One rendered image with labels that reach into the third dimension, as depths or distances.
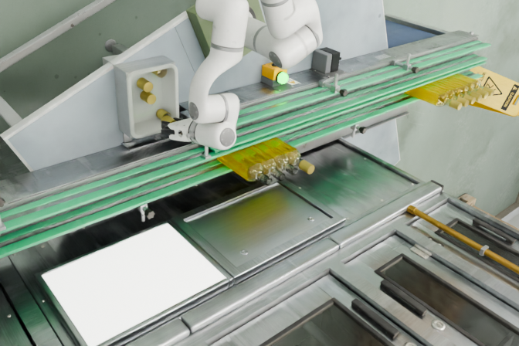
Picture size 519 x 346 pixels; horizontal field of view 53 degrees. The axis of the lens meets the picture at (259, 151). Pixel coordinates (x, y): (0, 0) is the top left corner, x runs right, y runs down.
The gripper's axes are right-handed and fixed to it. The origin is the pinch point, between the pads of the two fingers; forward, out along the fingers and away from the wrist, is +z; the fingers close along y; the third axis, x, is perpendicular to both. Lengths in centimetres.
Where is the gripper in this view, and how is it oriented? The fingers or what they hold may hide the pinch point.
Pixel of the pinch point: (171, 124)
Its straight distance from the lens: 162.8
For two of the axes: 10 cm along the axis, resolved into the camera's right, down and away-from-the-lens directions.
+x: -1.0, -9.5, -2.8
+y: 7.6, -2.6, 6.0
